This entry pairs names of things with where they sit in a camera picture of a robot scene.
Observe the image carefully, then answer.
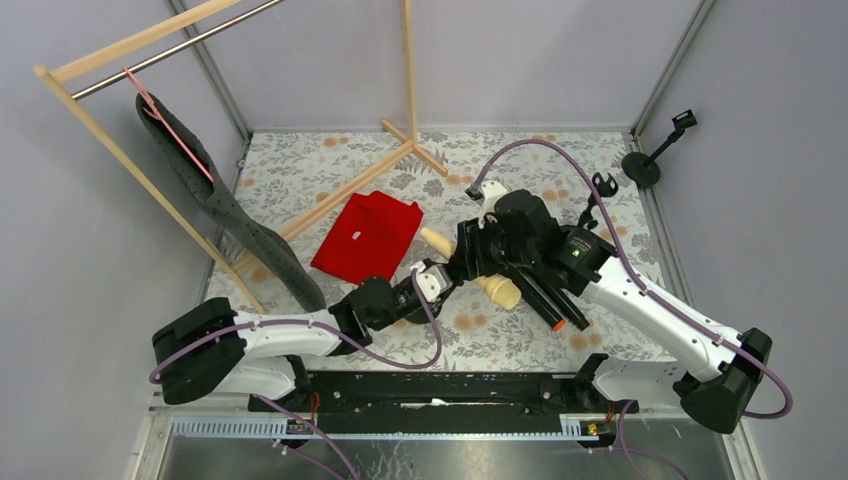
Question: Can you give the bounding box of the metal clothes rail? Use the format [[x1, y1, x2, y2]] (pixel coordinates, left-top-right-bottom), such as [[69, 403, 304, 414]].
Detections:
[[71, 1, 281, 100]]

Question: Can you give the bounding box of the red folded shirt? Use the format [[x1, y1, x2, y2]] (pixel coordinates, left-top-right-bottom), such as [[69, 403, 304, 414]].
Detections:
[[311, 191, 423, 284]]

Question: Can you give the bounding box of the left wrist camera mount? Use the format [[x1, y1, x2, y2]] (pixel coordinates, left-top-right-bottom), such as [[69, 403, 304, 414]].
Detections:
[[410, 259, 454, 303]]

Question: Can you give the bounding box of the pink clothes hanger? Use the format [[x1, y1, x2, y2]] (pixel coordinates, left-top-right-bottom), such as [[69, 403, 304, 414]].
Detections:
[[123, 67, 214, 184]]

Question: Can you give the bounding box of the black mic stand far corner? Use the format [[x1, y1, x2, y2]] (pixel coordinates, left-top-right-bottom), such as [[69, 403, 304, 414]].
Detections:
[[621, 109, 698, 188]]

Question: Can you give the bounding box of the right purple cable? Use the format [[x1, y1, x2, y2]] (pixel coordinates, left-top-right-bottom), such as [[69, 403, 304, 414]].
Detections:
[[464, 137, 794, 420]]

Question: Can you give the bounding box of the beige microphone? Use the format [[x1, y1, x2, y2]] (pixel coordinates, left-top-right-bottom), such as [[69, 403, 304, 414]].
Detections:
[[419, 227, 521, 310]]

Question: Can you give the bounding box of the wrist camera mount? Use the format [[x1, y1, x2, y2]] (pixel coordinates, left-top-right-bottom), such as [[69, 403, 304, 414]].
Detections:
[[410, 259, 454, 303], [465, 180, 509, 228]]

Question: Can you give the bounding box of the dark grey hanging garment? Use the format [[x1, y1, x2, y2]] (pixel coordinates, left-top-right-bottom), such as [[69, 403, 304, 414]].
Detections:
[[135, 95, 326, 312]]

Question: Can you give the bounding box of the black mic stand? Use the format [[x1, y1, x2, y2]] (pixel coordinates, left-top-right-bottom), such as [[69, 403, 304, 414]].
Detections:
[[577, 172, 619, 230], [406, 274, 456, 324]]

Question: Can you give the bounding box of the purple cable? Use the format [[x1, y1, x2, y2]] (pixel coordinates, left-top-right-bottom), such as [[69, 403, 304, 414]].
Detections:
[[148, 268, 444, 387], [464, 137, 794, 420]]

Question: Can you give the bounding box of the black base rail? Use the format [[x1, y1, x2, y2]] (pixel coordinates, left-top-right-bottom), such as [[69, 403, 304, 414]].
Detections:
[[248, 371, 639, 434]]

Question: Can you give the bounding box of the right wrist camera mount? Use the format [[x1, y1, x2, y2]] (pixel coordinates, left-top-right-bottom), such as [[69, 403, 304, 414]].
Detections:
[[465, 180, 509, 228]]

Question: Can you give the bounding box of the wooden clothes rack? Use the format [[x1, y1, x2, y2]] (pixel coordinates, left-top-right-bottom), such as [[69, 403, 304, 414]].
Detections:
[[33, 0, 450, 315]]

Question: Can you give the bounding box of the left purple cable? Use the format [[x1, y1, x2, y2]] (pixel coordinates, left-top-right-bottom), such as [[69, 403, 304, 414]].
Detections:
[[148, 268, 444, 387]]

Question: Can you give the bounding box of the floral patterned mat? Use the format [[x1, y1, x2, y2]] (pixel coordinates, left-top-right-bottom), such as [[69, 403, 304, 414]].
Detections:
[[232, 132, 667, 372]]

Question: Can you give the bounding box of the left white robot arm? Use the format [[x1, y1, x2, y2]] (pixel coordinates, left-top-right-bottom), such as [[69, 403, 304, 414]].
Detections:
[[149, 275, 441, 405]]

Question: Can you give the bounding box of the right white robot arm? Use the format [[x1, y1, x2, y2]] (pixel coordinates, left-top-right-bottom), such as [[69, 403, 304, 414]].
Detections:
[[450, 182, 773, 434]]

